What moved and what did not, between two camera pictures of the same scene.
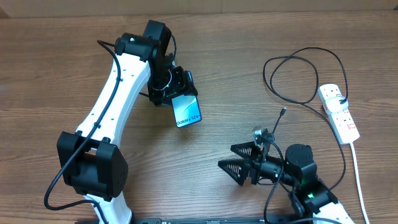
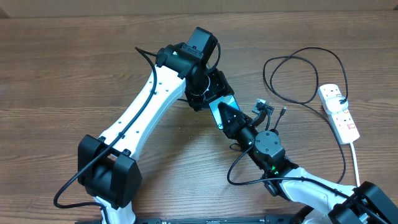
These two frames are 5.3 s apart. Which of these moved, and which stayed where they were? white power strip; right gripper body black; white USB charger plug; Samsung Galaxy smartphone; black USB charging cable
Moved: right gripper body black; Samsung Galaxy smartphone
Stayed: white power strip; black USB charging cable; white USB charger plug
